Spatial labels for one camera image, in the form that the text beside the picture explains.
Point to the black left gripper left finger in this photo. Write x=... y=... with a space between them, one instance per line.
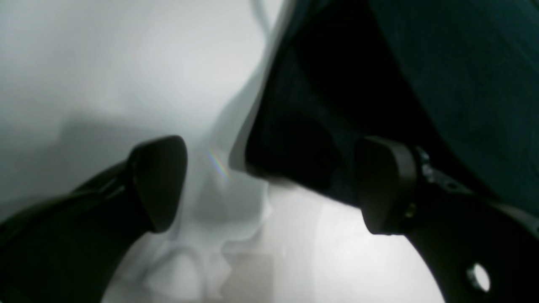
x=66 y=249

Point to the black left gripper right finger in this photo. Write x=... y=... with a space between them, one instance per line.
x=479 y=250

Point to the black T-shirt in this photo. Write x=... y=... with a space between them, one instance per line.
x=459 y=78

